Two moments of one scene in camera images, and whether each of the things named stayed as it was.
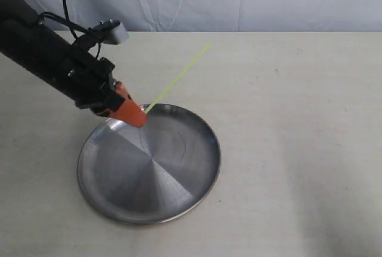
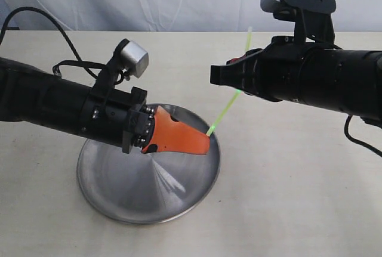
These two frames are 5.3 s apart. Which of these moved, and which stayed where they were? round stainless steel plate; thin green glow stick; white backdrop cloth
Moved: thin green glow stick
Stayed: white backdrop cloth; round stainless steel plate
